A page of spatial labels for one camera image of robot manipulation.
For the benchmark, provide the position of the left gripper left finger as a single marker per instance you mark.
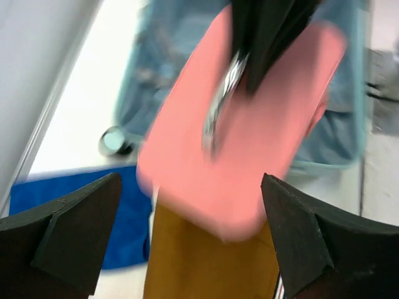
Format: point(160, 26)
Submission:
point(45, 253)

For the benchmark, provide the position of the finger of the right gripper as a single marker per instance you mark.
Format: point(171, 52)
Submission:
point(263, 30)

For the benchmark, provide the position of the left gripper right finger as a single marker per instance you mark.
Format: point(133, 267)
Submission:
point(326, 252)

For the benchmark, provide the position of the royal blue shirt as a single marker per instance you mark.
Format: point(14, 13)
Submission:
point(127, 219)

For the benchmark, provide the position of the light blue suitcase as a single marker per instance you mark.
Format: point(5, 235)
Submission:
point(170, 31)

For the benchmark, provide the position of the pink case with handle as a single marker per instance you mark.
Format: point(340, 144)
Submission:
point(221, 191)

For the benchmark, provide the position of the brown shorts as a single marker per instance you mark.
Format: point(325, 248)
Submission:
point(187, 262)

